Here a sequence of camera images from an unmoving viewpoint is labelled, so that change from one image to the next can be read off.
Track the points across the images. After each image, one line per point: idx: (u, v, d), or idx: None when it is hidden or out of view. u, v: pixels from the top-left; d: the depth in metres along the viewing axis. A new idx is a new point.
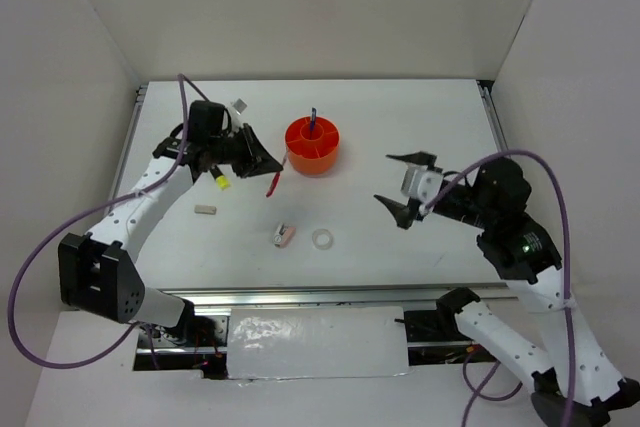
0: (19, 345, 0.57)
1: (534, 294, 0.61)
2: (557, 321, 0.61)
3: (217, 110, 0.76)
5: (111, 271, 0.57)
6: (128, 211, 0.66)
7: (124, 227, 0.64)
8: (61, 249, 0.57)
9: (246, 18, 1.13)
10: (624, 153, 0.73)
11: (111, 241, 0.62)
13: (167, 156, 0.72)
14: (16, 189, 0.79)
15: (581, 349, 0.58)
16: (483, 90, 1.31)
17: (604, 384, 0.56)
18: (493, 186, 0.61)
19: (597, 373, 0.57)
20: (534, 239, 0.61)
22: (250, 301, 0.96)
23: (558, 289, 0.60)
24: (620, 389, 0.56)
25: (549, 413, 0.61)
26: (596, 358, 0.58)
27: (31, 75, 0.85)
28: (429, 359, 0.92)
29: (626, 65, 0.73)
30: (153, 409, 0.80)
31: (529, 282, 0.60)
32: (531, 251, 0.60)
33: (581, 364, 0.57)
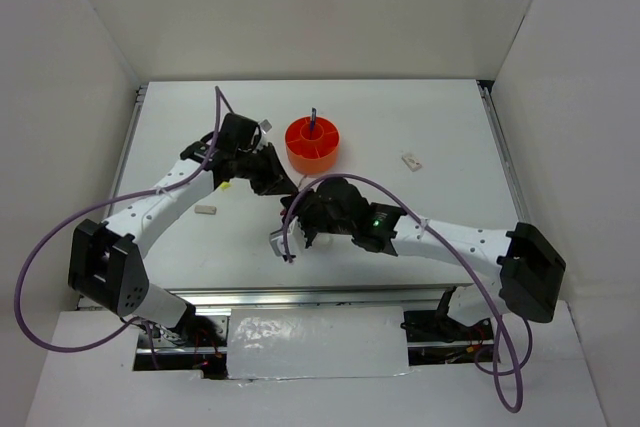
0: (19, 319, 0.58)
1: (404, 240, 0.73)
2: (431, 240, 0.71)
3: (249, 127, 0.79)
5: (120, 263, 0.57)
6: (146, 207, 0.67)
7: (138, 220, 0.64)
8: (75, 233, 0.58)
9: (245, 17, 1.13)
10: (623, 156, 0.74)
11: (123, 232, 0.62)
13: (193, 161, 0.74)
14: (16, 191, 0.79)
15: (464, 238, 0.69)
16: (483, 90, 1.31)
17: (495, 245, 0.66)
18: (330, 199, 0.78)
19: (486, 243, 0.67)
20: (383, 214, 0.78)
22: (256, 301, 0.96)
23: (415, 222, 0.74)
24: (512, 237, 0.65)
25: (517, 305, 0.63)
26: (477, 237, 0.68)
27: (30, 76, 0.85)
28: (429, 360, 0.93)
29: (626, 67, 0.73)
30: (154, 409, 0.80)
31: (394, 238, 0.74)
32: (383, 222, 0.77)
33: (471, 248, 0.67)
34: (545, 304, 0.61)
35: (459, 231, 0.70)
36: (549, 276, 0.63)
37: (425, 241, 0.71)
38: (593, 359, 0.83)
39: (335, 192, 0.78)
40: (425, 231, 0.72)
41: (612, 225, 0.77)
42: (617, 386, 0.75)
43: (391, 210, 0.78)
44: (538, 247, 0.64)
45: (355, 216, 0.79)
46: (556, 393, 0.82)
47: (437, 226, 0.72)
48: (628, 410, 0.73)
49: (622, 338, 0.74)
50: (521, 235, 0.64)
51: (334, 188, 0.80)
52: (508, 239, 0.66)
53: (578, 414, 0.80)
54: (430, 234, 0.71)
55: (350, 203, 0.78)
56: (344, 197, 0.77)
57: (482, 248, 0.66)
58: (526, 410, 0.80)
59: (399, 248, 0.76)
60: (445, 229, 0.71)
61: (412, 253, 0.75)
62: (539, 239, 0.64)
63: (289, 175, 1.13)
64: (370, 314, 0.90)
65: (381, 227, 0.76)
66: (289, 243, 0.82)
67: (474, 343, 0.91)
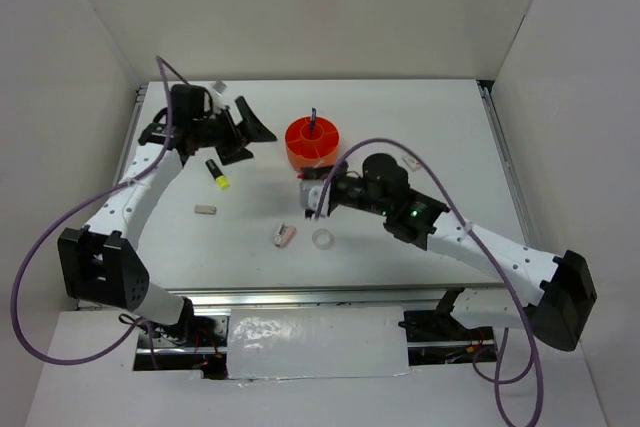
0: (19, 334, 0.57)
1: (442, 239, 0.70)
2: (471, 246, 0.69)
3: (199, 93, 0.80)
5: (115, 262, 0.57)
6: (123, 200, 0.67)
7: (120, 216, 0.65)
8: (61, 243, 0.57)
9: (245, 17, 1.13)
10: (623, 155, 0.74)
11: (109, 230, 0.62)
13: (154, 144, 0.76)
14: (16, 191, 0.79)
15: (507, 253, 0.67)
16: (483, 90, 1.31)
17: (539, 268, 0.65)
18: (377, 179, 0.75)
19: (531, 263, 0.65)
20: (422, 205, 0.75)
22: (245, 301, 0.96)
23: (457, 222, 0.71)
24: (558, 264, 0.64)
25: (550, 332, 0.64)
26: (522, 254, 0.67)
27: (29, 75, 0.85)
28: (429, 360, 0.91)
29: (626, 66, 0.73)
30: (154, 410, 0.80)
31: (432, 234, 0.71)
32: (422, 213, 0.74)
33: (514, 264, 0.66)
34: (572, 336, 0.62)
35: (504, 244, 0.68)
36: (583, 307, 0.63)
37: (464, 245, 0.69)
38: (593, 359, 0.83)
39: (385, 172, 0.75)
40: (467, 235, 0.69)
41: (611, 225, 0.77)
42: (618, 386, 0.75)
43: (430, 203, 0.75)
44: (579, 280, 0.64)
45: (396, 200, 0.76)
46: (556, 393, 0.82)
47: (480, 232, 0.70)
48: (628, 409, 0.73)
49: (621, 338, 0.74)
50: (568, 264, 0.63)
51: (390, 168, 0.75)
52: (553, 264, 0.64)
53: (578, 414, 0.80)
54: (472, 240, 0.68)
55: (397, 188, 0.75)
56: (395, 183, 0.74)
57: (525, 267, 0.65)
58: (526, 410, 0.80)
59: (430, 243, 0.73)
60: (489, 239, 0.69)
61: (443, 252, 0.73)
62: (583, 270, 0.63)
63: (289, 175, 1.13)
64: (370, 314, 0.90)
65: (421, 218, 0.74)
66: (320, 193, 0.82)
67: (474, 343, 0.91)
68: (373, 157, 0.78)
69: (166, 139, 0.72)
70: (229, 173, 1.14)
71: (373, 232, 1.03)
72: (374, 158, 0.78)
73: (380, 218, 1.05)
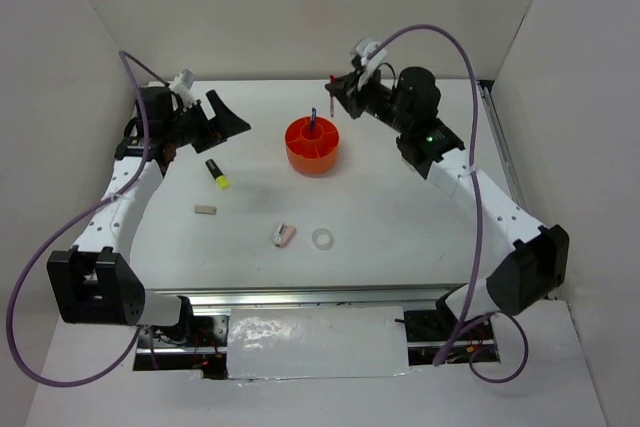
0: (17, 359, 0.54)
1: (445, 170, 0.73)
2: (468, 187, 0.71)
3: (164, 95, 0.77)
5: (109, 278, 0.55)
6: (108, 216, 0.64)
7: (108, 232, 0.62)
8: (49, 268, 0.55)
9: (245, 16, 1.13)
10: (623, 155, 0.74)
11: (100, 247, 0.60)
13: (132, 157, 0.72)
14: (16, 191, 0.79)
15: (497, 207, 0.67)
16: (483, 90, 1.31)
17: (521, 229, 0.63)
18: (408, 88, 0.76)
19: (516, 221, 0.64)
20: (441, 137, 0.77)
22: (238, 301, 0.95)
23: (465, 163, 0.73)
24: (540, 232, 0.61)
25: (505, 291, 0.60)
26: (511, 212, 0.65)
27: (29, 75, 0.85)
28: (429, 360, 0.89)
29: (627, 65, 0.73)
30: (154, 409, 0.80)
31: (438, 162, 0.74)
32: (437, 141, 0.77)
33: (498, 216, 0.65)
34: (520, 299, 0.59)
35: (501, 198, 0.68)
36: (543, 282, 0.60)
37: (461, 184, 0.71)
38: (593, 359, 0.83)
39: (420, 86, 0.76)
40: (469, 176, 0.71)
41: (611, 225, 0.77)
42: (619, 386, 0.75)
43: (450, 136, 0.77)
44: (558, 258, 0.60)
45: (418, 119, 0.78)
46: (556, 393, 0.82)
47: (484, 181, 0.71)
48: (629, 409, 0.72)
49: (621, 338, 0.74)
50: (551, 236, 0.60)
51: (422, 82, 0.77)
52: (536, 232, 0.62)
53: (579, 415, 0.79)
54: (471, 181, 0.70)
55: (423, 106, 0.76)
56: (421, 99, 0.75)
57: (507, 221, 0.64)
58: (527, 410, 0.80)
59: (434, 172, 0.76)
60: (488, 190, 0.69)
61: (442, 184, 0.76)
62: (563, 252, 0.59)
63: (289, 174, 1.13)
64: (370, 314, 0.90)
65: (434, 145, 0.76)
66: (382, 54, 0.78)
67: (474, 343, 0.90)
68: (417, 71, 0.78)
69: (146, 150, 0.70)
70: (229, 173, 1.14)
71: (373, 232, 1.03)
72: (417, 71, 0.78)
73: (380, 218, 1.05)
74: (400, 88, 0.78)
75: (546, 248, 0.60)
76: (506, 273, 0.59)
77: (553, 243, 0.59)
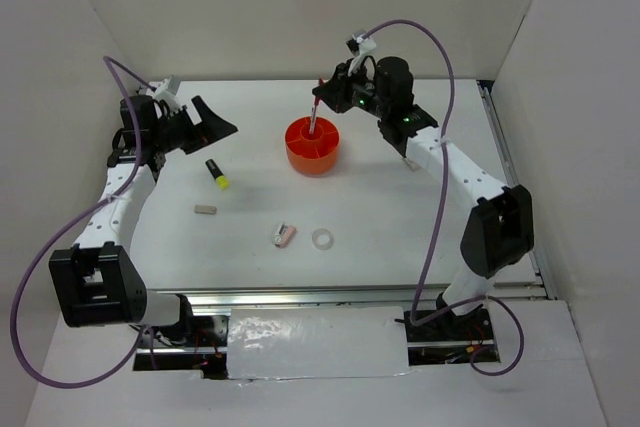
0: (21, 360, 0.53)
1: (418, 145, 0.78)
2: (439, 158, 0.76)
3: (146, 103, 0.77)
5: (113, 268, 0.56)
6: (107, 215, 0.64)
7: (108, 229, 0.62)
8: (52, 266, 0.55)
9: (246, 17, 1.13)
10: (623, 156, 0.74)
11: (100, 243, 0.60)
13: (125, 164, 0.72)
14: (16, 191, 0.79)
15: (465, 172, 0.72)
16: (483, 90, 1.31)
17: (485, 188, 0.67)
18: (384, 73, 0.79)
19: (481, 183, 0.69)
20: (417, 117, 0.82)
22: (234, 301, 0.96)
23: (437, 137, 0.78)
24: (502, 191, 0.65)
25: (473, 249, 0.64)
26: (478, 176, 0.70)
27: (30, 76, 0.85)
28: (429, 359, 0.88)
29: (627, 66, 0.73)
30: (154, 409, 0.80)
31: (412, 139, 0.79)
32: (413, 121, 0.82)
33: (465, 179, 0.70)
34: (487, 253, 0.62)
35: (469, 164, 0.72)
36: (511, 242, 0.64)
37: (433, 155, 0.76)
38: (593, 359, 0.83)
39: (394, 71, 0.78)
40: (440, 148, 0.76)
41: (611, 225, 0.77)
42: (619, 387, 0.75)
43: (424, 115, 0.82)
44: (521, 215, 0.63)
45: (396, 102, 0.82)
46: (556, 393, 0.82)
47: (454, 152, 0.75)
48: (630, 410, 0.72)
49: (621, 338, 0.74)
50: (511, 194, 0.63)
51: (395, 66, 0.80)
52: (498, 191, 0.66)
53: (579, 415, 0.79)
54: (442, 153, 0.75)
55: (398, 89, 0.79)
56: (397, 83, 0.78)
57: (473, 182, 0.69)
58: (527, 410, 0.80)
59: (411, 148, 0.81)
60: (456, 158, 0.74)
61: (418, 159, 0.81)
62: (526, 210, 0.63)
63: (289, 175, 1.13)
64: (370, 314, 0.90)
65: (409, 126, 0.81)
66: (373, 43, 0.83)
67: (474, 343, 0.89)
68: (393, 57, 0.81)
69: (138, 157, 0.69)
70: (229, 173, 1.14)
71: (373, 232, 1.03)
72: (392, 57, 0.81)
73: (380, 218, 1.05)
74: (377, 74, 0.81)
75: (509, 205, 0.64)
76: (473, 232, 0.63)
77: (515, 200, 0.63)
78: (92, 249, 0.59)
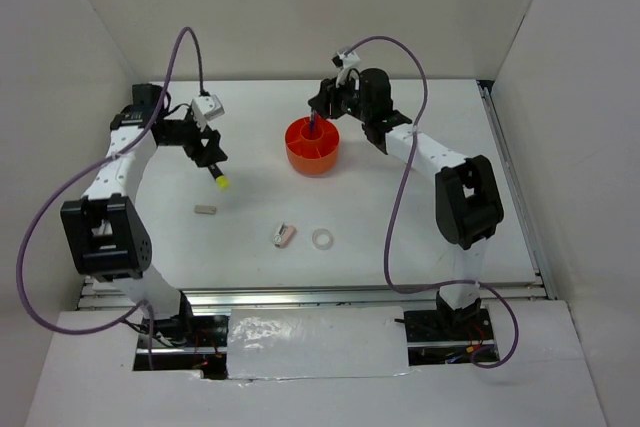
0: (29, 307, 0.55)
1: (393, 138, 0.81)
2: (408, 145, 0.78)
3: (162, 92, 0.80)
5: (121, 218, 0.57)
6: (113, 170, 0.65)
7: (115, 183, 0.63)
8: (64, 216, 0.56)
9: (245, 17, 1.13)
10: (623, 155, 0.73)
11: (109, 195, 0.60)
13: (127, 127, 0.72)
14: (15, 192, 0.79)
15: (433, 150, 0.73)
16: (483, 90, 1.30)
17: (450, 161, 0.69)
18: (365, 80, 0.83)
19: (446, 157, 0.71)
20: (395, 118, 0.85)
22: (235, 301, 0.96)
23: (409, 130, 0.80)
24: (466, 162, 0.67)
25: (449, 224, 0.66)
26: (443, 152, 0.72)
27: (30, 76, 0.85)
28: (430, 359, 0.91)
29: (627, 65, 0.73)
30: (153, 409, 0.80)
31: (387, 134, 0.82)
32: (391, 122, 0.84)
33: (432, 156, 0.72)
34: (456, 218, 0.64)
35: (436, 144, 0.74)
36: (485, 210, 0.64)
37: (406, 144, 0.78)
38: (593, 358, 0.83)
39: (373, 79, 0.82)
40: (412, 137, 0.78)
41: (610, 225, 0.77)
42: (620, 386, 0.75)
43: (403, 117, 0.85)
44: (484, 181, 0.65)
45: (377, 107, 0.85)
46: (555, 393, 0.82)
47: (425, 138, 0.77)
48: (631, 410, 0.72)
49: (621, 337, 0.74)
50: (475, 164, 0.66)
51: (376, 73, 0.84)
52: (462, 161, 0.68)
53: (577, 414, 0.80)
54: (412, 140, 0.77)
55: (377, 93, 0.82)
56: (375, 87, 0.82)
57: (437, 157, 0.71)
58: (527, 409, 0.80)
59: (390, 143, 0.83)
60: (426, 142, 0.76)
61: (395, 151, 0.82)
62: (487, 178, 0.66)
63: (289, 175, 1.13)
64: (371, 314, 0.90)
65: (388, 126, 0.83)
66: (356, 56, 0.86)
67: (474, 343, 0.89)
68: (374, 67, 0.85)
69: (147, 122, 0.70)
70: (229, 173, 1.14)
71: (373, 232, 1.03)
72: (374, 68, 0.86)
73: (380, 218, 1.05)
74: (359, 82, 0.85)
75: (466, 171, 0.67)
76: (445, 203, 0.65)
77: (475, 168, 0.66)
78: (100, 201, 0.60)
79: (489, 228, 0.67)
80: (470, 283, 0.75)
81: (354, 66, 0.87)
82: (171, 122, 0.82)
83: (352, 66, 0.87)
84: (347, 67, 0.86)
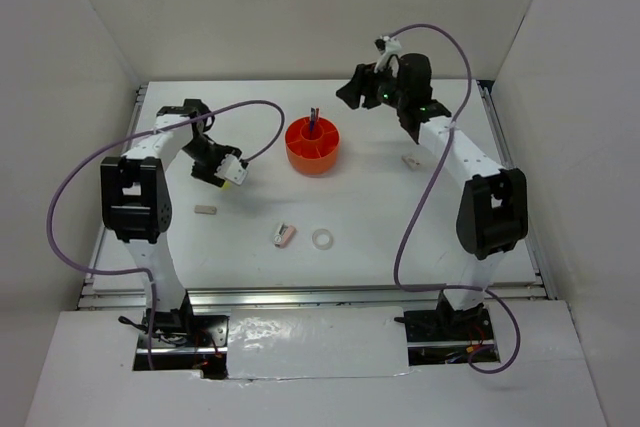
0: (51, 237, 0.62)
1: (428, 130, 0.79)
2: (443, 142, 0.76)
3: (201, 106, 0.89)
5: (152, 176, 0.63)
6: (151, 140, 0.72)
7: (151, 150, 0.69)
8: (103, 168, 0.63)
9: (246, 16, 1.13)
10: (624, 155, 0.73)
11: (145, 156, 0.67)
13: (173, 115, 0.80)
14: (16, 192, 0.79)
15: (468, 153, 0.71)
16: (483, 90, 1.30)
17: (483, 168, 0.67)
18: (404, 64, 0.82)
19: (480, 163, 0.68)
20: (433, 106, 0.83)
22: (235, 301, 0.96)
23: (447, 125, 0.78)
24: (501, 173, 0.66)
25: (468, 231, 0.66)
26: (477, 157, 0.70)
27: (30, 76, 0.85)
28: (429, 360, 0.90)
29: (627, 65, 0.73)
30: (153, 410, 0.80)
31: (424, 124, 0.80)
32: (429, 111, 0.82)
33: (465, 159, 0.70)
34: (477, 227, 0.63)
35: (471, 147, 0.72)
36: (509, 225, 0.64)
37: (440, 139, 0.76)
38: (593, 359, 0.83)
39: (415, 63, 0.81)
40: (447, 133, 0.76)
41: (611, 225, 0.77)
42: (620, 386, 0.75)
43: (441, 106, 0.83)
44: (515, 195, 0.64)
45: (415, 93, 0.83)
46: (555, 393, 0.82)
47: (460, 137, 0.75)
48: (631, 410, 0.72)
49: (621, 337, 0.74)
50: (509, 176, 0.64)
51: (417, 59, 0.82)
52: (496, 171, 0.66)
53: (577, 414, 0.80)
54: (448, 137, 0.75)
55: (416, 78, 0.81)
56: (415, 73, 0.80)
57: (471, 162, 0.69)
58: (527, 408, 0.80)
59: (423, 133, 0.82)
60: (461, 142, 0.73)
61: (428, 143, 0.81)
62: (519, 193, 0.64)
63: (288, 175, 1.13)
64: (371, 314, 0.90)
65: (425, 115, 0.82)
66: (398, 43, 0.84)
67: (474, 343, 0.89)
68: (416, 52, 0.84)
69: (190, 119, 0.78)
70: None
71: (373, 232, 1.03)
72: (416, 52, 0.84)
73: (380, 218, 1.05)
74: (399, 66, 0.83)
75: (499, 183, 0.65)
76: (468, 207, 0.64)
77: (508, 180, 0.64)
78: (136, 160, 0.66)
79: (509, 244, 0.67)
80: (476, 289, 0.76)
81: (394, 53, 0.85)
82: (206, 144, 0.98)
83: (392, 52, 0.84)
84: (387, 53, 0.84)
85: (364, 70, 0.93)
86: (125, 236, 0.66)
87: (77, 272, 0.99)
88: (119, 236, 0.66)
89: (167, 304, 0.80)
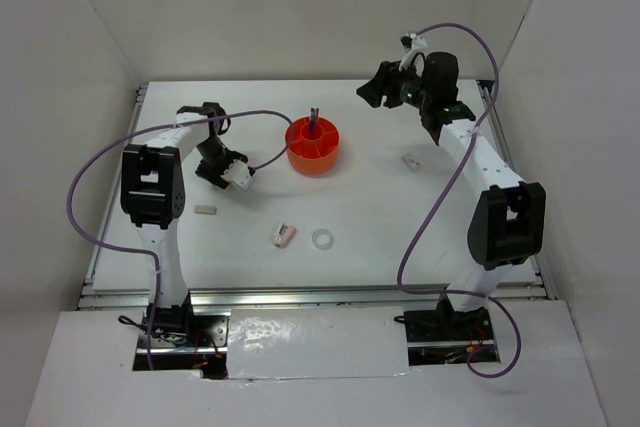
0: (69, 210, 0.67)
1: (450, 133, 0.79)
2: (465, 146, 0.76)
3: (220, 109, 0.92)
5: (170, 165, 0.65)
6: (170, 134, 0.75)
7: (170, 141, 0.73)
8: (124, 154, 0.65)
9: (246, 16, 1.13)
10: (624, 155, 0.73)
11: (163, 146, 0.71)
13: (191, 114, 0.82)
14: (17, 191, 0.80)
15: (488, 161, 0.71)
16: (483, 90, 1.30)
17: (503, 179, 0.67)
18: (431, 62, 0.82)
19: (500, 173, 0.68)
20: (457, 107, 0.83)
22: (235, 301, 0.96)
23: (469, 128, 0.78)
24: (519, 186, 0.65)
25: (479, 238, 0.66)
26: (498, 166, 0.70)
27: (30, 76, 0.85)
28: (430, 360, 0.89)
29: (628, 65, 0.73)
30: (153, 409, 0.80)
31: (446, 125, 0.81)
32: (453, 111, 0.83)
33: (485, 167, 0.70)
34: (489, 238, 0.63)
35: (493, 156, 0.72)
36: (520, 239, 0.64)
37: (462, 143, 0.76)
38: (593, 359, 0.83)
39: (442, 61, 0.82)
40: (470, 137, 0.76)
41: (611, 225, 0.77)
42: (620, 386, 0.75)
43: (465, 108, 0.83)
44: (532, 211, 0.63)
45: (439, 91, 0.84)
46: (555, 394, 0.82)
47: (481, 144, 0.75)
48: (631, 410, 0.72)
49: (621, 338, 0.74)
50: (526, 190, 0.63)
51: (444, 57, 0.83)
52: (515, 183, 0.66)
53: (577, 414, 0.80)
54: (470, 142, 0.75)
55: (442, 76, 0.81)
56: (442, 70, 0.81)
57: (491, 171, 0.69)
58: (526, 409, 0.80)
59: (444, 135, 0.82)
60: (483, 150, 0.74)
61: (448, 146, 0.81)
62: (537, 208, 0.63)
63: (288, 175, 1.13)
64: (371, 314, 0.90)
65: (448, 115, 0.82)
66: (425, 41, 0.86)
67: (474, 343, 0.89)
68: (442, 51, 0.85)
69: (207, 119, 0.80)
70: None
71: (373, 232, 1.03)
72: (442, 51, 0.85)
73: (379, 218, 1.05)
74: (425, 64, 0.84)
75: (516, 196, 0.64)
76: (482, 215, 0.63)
77: (526, 194, 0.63)
78: (156, 150, 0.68)
79: (520, 258, 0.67)
80: (480, 295, 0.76)
81: (420, 50, 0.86)
82: (220, 148, 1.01)
83: (418, 50, 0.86)
84: (414, 50, 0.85)
85: (388, 68, 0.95)
86: (139, 219, 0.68)
87: (77, 271, 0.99)
88: (133, 219, 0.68)
89: (168, 301, 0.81)
